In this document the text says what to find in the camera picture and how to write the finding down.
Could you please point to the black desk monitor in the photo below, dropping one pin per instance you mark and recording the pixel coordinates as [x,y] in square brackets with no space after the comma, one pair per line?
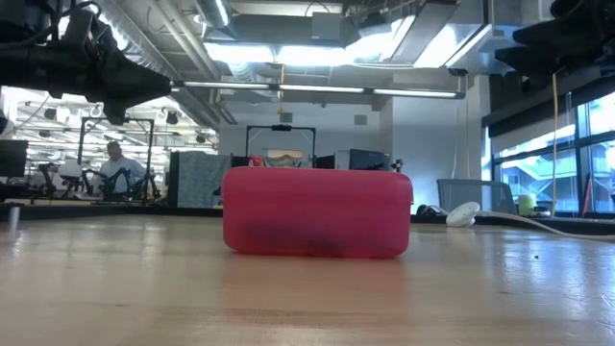
[370,160]

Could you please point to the silver metal post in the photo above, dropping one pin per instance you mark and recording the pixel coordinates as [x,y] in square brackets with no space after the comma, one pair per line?
[14,216]

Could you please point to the silver ceiling duct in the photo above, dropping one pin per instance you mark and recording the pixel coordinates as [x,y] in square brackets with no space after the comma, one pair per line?
[216,12]

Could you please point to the grey partition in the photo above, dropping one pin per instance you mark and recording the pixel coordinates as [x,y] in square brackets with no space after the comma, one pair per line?
[197,180]

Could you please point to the long ceiling light bar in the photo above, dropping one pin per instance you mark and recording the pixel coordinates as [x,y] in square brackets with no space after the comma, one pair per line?
[322,89]

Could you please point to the red plastic pencil box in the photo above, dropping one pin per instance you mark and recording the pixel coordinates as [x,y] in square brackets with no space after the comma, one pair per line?
[317,211]

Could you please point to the dark office chair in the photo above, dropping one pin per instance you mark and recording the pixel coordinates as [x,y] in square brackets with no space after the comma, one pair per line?
[473,192]

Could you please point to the black stand frame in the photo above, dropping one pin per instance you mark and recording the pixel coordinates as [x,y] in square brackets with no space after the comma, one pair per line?
[139,119]
[281,128]

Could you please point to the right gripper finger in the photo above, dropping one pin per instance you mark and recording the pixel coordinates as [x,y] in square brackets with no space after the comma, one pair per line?
[557,34]
[548,61]

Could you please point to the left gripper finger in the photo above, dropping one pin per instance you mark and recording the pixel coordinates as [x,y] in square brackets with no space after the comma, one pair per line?
[139,81]

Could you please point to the white round puck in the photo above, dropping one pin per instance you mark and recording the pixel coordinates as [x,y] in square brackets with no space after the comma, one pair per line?
[462,215]

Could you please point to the person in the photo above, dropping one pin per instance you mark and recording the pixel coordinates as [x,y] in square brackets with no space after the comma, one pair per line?
[122,170]

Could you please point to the yellow-green cup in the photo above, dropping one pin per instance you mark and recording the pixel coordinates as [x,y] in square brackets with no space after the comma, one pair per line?
[526,205]

